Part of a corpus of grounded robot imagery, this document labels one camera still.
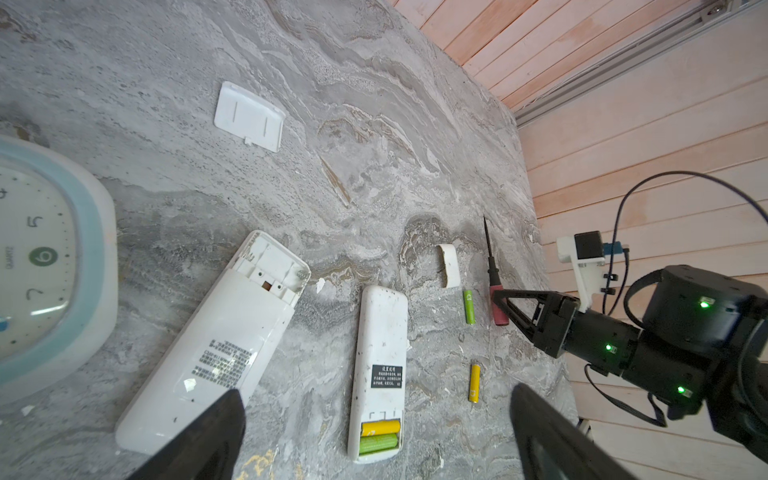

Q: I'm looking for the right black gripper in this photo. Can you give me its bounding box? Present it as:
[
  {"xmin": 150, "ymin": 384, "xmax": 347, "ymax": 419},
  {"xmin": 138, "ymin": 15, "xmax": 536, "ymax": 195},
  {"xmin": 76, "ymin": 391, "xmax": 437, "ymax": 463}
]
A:
[{"xmin": 491, "ymin": 289, "xmax": 707, "ymax": 417}]

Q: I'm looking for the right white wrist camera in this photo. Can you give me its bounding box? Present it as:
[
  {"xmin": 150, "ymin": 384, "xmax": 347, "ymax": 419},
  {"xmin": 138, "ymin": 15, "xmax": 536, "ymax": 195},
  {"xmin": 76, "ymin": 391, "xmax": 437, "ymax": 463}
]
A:
[{"xmin": 556, "ymin": 231, "xmax": 629, "ymax": 313}]

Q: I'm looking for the white round alarm clock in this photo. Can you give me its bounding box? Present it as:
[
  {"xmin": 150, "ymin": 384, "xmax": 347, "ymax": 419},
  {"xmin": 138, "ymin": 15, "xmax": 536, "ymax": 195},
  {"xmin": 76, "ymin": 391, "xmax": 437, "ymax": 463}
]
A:
[{"xmin": 1, "ymin": 136, "xmax": 118, "ymax": 405}]

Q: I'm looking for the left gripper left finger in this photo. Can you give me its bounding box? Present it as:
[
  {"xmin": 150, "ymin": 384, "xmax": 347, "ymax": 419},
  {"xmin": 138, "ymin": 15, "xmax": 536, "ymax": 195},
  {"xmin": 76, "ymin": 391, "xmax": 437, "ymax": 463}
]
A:
[{"xmin": 129, "ymin": 389, "xmax": 246, "ymax": 480}]

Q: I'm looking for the yellow battery in remote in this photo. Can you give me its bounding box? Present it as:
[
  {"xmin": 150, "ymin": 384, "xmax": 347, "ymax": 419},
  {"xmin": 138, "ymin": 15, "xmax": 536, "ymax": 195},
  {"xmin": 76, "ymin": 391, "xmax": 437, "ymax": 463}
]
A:
[{"xmin": 361, "ymin": 419, "xmax": 401, "ymax": 438}]

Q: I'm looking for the yellow AAA battery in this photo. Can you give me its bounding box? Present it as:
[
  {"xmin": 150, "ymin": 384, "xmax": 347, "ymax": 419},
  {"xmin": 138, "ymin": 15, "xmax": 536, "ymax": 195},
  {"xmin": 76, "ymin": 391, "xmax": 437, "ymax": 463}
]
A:
[{"xmin": 468, "ymin": 362, "xmax": 482, "ymax": 404}]

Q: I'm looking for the red white remote control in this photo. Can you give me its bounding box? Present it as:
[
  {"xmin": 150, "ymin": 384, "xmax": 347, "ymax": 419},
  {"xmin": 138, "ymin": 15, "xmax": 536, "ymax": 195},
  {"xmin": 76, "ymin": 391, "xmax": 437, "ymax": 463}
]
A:
[{"xmin": 347, "ymin": 285, "xmax": 408, "ymax": 464}]

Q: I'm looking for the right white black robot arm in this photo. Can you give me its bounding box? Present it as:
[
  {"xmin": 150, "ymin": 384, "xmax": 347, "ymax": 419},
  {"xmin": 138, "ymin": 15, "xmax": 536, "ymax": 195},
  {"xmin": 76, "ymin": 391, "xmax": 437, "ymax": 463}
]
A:
[{"xmin": 491, "ymin": 265, "xmax": 767, "ymax": 460}]

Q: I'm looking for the red handled screwdriver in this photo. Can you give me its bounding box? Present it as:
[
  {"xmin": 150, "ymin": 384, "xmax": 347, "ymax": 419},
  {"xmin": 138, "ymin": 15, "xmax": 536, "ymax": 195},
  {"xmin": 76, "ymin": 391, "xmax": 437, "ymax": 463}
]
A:
[{"xmin": 483, "ymin": 217, "xmax": 509, "ymax": 326}]

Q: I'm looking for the white remote with yellow sticker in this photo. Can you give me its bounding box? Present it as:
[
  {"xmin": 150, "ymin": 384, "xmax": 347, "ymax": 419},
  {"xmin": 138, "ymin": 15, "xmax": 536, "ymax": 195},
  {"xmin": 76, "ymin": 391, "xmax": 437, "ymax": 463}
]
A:
[{"xmin": 115, "ymin": 230, "xmax": 311, "ymax": 455}]

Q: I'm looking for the green battery in remote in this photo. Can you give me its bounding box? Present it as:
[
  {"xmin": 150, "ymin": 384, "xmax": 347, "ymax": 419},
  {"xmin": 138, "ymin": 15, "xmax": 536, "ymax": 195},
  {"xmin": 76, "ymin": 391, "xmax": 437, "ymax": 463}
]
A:
[{"xmin": 359, "ymin": 433, "xmax": 399, "ymax": 456}]

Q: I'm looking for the green AAA battery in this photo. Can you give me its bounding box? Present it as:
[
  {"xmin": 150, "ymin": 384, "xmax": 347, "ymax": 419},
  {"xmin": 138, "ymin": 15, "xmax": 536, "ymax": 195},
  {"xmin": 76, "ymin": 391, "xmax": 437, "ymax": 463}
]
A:
[{"xmin": 462, "ymin": 290, "xmax": 476, "ymax": 325}]

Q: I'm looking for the white remote battery cover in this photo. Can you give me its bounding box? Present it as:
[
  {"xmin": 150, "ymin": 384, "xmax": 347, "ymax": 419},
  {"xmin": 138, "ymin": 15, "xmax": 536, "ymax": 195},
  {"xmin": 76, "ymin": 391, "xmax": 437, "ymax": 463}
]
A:
[{"xmin": 438, "ymin": 244, "xmax": 461, "ymax": 289}]

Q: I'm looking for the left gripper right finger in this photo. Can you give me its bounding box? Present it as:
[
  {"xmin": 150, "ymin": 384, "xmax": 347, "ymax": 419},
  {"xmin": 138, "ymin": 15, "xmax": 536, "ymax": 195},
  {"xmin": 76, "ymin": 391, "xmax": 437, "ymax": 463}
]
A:
[{"xmin": 510, "ymin": 383, "xmax": 634, "ymax": 480}]

